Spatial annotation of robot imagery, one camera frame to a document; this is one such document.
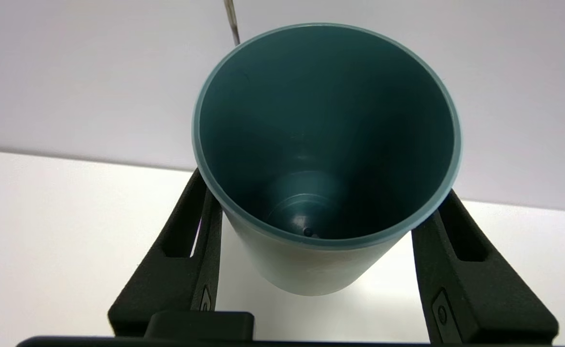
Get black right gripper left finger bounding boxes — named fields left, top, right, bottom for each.
left=107, top=167, right=223, bottom=337

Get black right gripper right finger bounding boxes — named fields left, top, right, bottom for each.
left=411, top=189, right=559, bottom=345

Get grey-green plastic cup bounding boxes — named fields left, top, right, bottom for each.
left=192, top=22, right=462, bottom=296

